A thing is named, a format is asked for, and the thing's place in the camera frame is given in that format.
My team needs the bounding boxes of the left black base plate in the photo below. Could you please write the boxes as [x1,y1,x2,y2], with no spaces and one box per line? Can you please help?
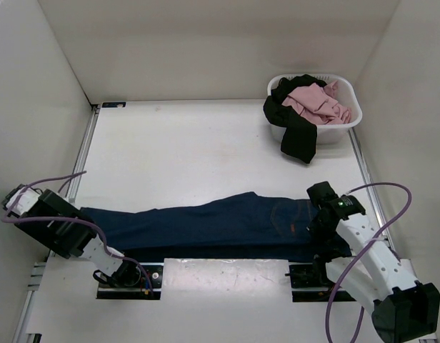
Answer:
[93,263,164,301]

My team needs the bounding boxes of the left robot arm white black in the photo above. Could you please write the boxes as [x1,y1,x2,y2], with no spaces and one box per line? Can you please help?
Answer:
[21,190,144,288]

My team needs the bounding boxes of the white plastic laundry basket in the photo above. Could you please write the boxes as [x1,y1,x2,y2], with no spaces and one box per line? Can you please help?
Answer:
[283,74,362,144]

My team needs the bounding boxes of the black garment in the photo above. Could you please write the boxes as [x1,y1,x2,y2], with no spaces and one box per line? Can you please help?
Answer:
[263,74,327,164]

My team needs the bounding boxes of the dark blue denim trousers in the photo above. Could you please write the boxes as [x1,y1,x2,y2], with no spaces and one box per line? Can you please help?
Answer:
[79,191,353,262]

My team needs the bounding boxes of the pink garment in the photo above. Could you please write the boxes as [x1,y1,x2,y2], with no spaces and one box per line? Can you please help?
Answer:
[282,81,351,125]

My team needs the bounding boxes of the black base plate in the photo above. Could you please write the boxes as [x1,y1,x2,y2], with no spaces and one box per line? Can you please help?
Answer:
[93,263,164,301]
[285,264,334,303]

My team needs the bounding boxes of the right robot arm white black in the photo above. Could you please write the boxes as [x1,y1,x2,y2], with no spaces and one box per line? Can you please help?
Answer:
[307,182,440,342]

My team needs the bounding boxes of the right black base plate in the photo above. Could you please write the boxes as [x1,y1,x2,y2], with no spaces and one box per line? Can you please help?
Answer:
[285,264,334,303]

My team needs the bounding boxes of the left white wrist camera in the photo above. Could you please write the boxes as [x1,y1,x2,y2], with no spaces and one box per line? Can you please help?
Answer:
[1,184,41,218]

